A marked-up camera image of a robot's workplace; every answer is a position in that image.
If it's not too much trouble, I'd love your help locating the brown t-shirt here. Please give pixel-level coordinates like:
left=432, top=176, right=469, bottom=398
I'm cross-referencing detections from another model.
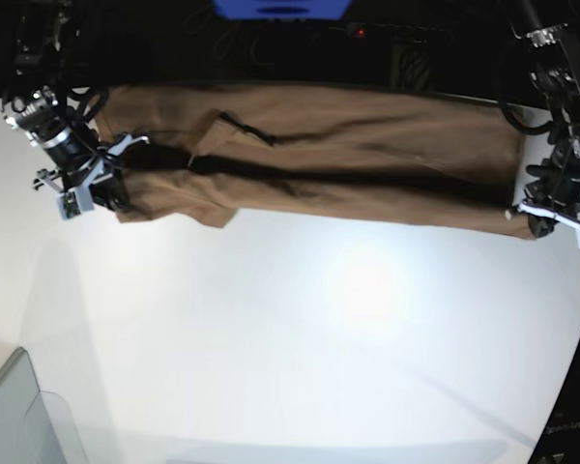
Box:
left=95, top=84, right=532, bottom=239

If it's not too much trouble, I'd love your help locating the grey plastic bin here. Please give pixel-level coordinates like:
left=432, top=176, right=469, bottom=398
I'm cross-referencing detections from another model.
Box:
left=0, top=348, right=89, bottom=464

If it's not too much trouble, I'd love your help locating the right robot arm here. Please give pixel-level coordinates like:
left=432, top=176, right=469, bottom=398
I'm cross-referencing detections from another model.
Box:
left=1, top=1, right=150, bottom=220

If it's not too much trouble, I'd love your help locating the black power strip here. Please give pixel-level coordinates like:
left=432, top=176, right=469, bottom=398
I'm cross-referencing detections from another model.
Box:
left=343, top=22, right=454, bottom=44

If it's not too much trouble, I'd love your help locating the blue box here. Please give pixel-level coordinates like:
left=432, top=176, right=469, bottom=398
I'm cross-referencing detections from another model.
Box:
left=213, top=0, right=352, bottom=20

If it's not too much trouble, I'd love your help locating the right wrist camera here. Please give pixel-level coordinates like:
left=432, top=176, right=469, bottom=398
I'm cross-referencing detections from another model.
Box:
left=56, top=187, right=95, bottom=220

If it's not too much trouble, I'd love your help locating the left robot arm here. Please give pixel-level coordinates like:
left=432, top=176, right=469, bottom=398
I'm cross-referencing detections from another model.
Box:
left=493, top=1, right=580, bottom=248

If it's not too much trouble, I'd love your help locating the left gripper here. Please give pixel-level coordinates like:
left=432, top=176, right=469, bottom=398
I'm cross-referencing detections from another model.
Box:
left=506, top=163, right=580, bottom=239

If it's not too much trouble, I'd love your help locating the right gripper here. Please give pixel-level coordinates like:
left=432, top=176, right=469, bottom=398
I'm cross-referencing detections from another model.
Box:
left=32, top=133, right=150, bottom=211

